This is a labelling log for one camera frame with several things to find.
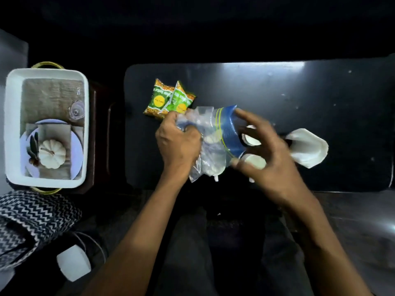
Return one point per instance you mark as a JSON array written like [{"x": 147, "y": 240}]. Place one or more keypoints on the person's left hand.
[{"x": 176, "y": 147}]

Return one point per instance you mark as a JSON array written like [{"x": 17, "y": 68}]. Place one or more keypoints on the person's right hand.
[{"x": 274, "y": 169}]

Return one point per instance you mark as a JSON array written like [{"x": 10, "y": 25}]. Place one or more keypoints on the person's left thumb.
[{"x": 192, "y": 132}]

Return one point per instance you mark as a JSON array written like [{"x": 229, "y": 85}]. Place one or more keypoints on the person's right thumb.
[{"x": 245, "y": 166}]

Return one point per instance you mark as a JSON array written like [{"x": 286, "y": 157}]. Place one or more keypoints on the person's right middle finger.
[{"x": 253, "y": 136}]

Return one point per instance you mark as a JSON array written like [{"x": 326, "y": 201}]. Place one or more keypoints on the clear zip bag blue seal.
[{"x": 226, "y": 129}]

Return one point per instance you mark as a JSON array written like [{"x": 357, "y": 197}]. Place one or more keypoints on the person's left forearm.
[{"x": 139, "y": 243}]

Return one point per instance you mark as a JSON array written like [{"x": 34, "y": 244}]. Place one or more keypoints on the person's right forearm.
[{"x": 324, "y": 246}]

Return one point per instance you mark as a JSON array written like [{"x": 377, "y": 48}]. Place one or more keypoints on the green snack packet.
[
  {"x": 180, "y": 100},
  {"x": 156, "y": 100}
]

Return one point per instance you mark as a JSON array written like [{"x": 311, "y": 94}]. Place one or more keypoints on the white folded paper plate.
[{"x": 308, "y": 148}]

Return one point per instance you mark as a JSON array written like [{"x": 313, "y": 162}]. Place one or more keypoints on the person's grey trousers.
[{"x": 185, "y": 262}]

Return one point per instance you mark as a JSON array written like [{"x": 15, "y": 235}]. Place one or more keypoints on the pale lavender plate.
[{"x": 77, "y": 147}]

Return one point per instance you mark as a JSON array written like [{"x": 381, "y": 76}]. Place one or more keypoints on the clear wine glass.
[{"x": 77, "y": 110}]

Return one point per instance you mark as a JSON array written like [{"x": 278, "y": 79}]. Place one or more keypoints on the beige napkin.
[{"x": 54, "y": 132}]

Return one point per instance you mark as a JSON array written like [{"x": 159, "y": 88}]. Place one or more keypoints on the white pumpkin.
[{"x": 52, "y": 154}]

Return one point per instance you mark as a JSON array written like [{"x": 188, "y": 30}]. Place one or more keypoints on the burlap placemat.
[{"x": 49, "y": 98}]

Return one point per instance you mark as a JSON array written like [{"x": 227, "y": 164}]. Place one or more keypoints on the white round object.
[{"x": 74, "y": 263}]

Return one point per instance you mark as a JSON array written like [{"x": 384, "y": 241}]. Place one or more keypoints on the white rectangular tray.
[{"x": 12, "y": 129}]

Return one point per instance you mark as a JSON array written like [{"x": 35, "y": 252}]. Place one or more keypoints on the black white zigzag fabric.
[{"x": 34, "y": 218}]

